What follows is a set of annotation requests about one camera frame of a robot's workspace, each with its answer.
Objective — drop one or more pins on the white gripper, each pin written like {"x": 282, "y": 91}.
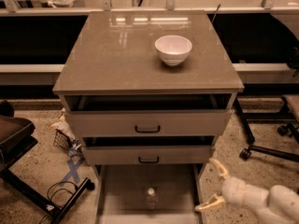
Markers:
{"x": 235, "y": 188}

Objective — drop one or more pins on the clear plastic water bottle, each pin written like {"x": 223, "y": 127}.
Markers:
{"x": 151, "y": 198}

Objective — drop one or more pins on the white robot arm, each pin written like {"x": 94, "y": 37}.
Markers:
{"x": 278, "y": 205}

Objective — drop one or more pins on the top grey drawer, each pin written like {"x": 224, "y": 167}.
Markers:
{"x": 148, "y": 123}

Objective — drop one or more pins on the grey drawer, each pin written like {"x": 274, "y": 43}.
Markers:
{"x": 148, "y": 150}
{"x": 123, "y": 188}
{"x": 148, "y": 123}

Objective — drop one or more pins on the bottom grey drawer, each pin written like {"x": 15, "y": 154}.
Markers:
{"x": 123, "y": 188}

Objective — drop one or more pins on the grey drawer cabinet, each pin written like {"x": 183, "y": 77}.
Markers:
{"x": 114, "y": 66}

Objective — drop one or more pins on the middle grey drawer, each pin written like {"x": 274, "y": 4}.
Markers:
{"x": 148, "y": 150}

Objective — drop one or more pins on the black office chair right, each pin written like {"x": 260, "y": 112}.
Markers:
{"x": 265, "y": 135}

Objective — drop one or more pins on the white ceramic bowl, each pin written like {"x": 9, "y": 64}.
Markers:
{"x": 173, "y": 49}

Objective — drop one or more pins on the crumpled paper bag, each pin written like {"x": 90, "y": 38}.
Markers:
{"x": 62, "y": 126}

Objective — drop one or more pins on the black chair on left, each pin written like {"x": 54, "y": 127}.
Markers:
{"x": 45, "y": 168}

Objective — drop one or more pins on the black wire basket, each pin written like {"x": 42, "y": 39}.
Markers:
{"x": 62, "y": 142}

